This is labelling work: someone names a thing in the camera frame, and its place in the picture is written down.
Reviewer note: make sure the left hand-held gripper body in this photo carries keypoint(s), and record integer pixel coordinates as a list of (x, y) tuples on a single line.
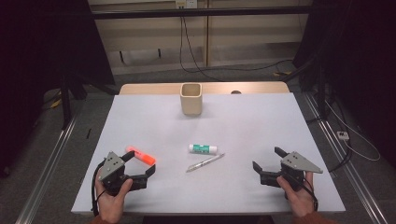
[(112, 168)]

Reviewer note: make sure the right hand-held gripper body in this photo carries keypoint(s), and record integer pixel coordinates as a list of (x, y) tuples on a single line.
[(295, 163)]

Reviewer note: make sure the orange highlighter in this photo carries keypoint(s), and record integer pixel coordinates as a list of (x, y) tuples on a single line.
[(143, 157)]

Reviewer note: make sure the silver white pen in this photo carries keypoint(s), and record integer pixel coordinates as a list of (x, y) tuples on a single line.
[(205, 162)]

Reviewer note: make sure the white green glue stick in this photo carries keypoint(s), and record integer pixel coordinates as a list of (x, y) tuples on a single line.
[(202, 149)]

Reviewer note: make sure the beige square pen holder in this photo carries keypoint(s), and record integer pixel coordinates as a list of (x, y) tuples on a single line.
[(191, 105)]

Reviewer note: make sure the person's left hand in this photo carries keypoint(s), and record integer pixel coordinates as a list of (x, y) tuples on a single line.
[(112, 205)]

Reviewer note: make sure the person's right hand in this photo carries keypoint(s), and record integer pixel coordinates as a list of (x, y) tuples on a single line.
[(299, 202)]

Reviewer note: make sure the small black floor strip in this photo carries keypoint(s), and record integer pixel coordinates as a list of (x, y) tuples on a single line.
[(88, 133)]

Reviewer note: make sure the white power strip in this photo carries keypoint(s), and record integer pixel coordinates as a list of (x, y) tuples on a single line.
[(342, 135)]

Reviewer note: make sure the black metal stand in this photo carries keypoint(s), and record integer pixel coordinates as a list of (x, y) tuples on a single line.
[(321, 93), (65, 105)]

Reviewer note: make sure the dark table grommet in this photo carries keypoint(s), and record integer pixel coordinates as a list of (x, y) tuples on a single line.
[(235, 92)]

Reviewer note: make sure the beige wooden cabinet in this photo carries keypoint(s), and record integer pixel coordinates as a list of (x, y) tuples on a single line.
[(249, 40)]

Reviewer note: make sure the black curtain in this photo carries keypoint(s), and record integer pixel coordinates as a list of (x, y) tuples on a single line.
[(37, 62), (364, 62)]

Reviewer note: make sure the black horizontal metal bar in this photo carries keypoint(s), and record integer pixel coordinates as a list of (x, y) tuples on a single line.
[(202, 12)]

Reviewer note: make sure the metal floor rail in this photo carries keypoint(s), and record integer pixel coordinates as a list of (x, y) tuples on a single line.
[(46, 174), (345, 161)]

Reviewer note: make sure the white wall socket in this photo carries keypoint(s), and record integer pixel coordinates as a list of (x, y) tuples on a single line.
[(186, 3)]

